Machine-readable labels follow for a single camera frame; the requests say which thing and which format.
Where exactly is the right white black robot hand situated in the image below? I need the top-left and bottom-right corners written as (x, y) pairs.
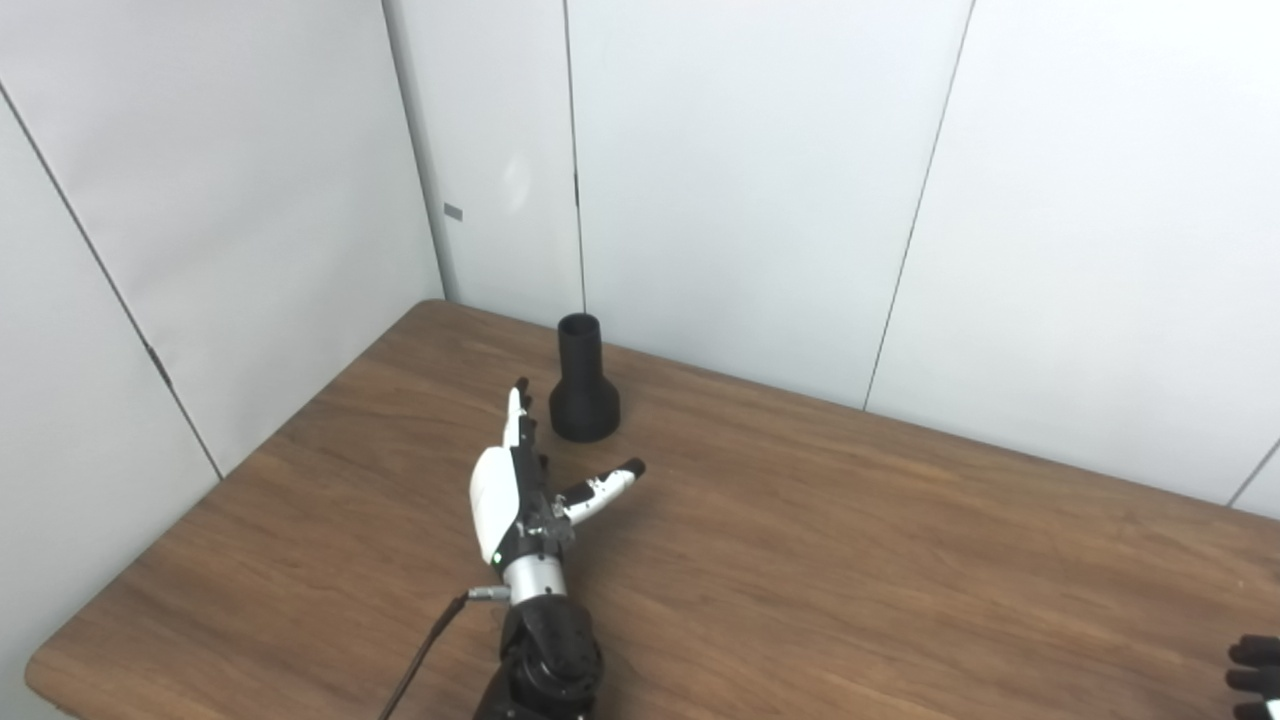
top-left (1227, 635), bottom-right (1280, 720)

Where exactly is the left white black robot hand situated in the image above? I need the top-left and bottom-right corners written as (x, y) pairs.
top-left (470, 377), bottom-right (647, 578)

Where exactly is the black flared nozzle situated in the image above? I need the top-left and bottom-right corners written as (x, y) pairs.
top-left (548, 313), bottom-right (622, 443)

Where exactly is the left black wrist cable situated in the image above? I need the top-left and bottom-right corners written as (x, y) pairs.
top-left (378, 586), bottom-right (512, 720)

